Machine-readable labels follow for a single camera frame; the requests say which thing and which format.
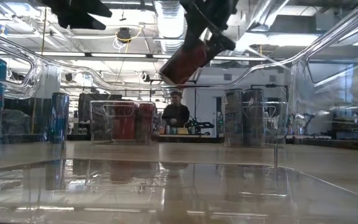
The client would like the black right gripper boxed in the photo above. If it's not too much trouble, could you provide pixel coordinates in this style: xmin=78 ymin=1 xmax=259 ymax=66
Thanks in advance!
xmin=180 ymin=0 xmax=241 ymax=60

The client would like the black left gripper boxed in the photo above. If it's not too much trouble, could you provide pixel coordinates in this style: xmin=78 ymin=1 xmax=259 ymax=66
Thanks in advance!
xmin=37 ymin=0 xmax=113 ymax=31

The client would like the black ceiling dome device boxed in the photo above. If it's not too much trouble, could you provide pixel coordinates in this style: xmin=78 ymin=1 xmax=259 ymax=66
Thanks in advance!
xmin=116 ymin=27 xmax=133 ymax=44

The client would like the black pipe frame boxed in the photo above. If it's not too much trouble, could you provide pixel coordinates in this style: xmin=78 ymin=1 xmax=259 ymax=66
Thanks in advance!
xmin=250 ymin=83 xmax=290 ymax=103

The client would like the clear plastic wide bin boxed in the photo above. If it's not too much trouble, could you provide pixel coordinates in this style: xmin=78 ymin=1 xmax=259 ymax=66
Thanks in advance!
xmin=0 ymin=0 xmax=358 ymax=224

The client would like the person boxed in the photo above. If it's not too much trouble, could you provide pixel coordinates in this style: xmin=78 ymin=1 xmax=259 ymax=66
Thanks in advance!
xmin=161 ymin=90 xmax=191 ymax=129

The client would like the black storage cabinet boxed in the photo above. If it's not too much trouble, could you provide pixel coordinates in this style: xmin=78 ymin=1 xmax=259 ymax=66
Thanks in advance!
xmin=3 ymin=96 xmax=54 ymax=143

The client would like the white ceiling light strip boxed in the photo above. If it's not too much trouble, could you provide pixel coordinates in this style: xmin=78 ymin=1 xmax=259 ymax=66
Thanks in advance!
xmin=0 ymin=49 xmax=211 ymax=60

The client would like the clear plastic narrow bin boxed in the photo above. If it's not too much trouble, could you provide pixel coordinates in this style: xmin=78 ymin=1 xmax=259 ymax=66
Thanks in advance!
xmin=221 ymin=101 xmax=290 ymax=149
xmin=89 ymin=100 xmax=157 ymax=146

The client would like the red Coke Zero can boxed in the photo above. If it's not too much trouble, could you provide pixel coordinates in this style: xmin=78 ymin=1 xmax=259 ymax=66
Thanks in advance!
xmin=112 ymin=101 xmax=137 ymax=141
xmin=158 ymin=39 xmax=213 ymax=86
xmin=136 ymin=102 xmax=155 ymax=143

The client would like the grey dark-top slim can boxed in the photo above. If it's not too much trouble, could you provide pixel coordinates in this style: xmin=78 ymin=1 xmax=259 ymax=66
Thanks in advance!
xmin=243 ymin=88 xmax=265 ymax=147
xmin=223 ymin=89 xmax=245 ymax=147

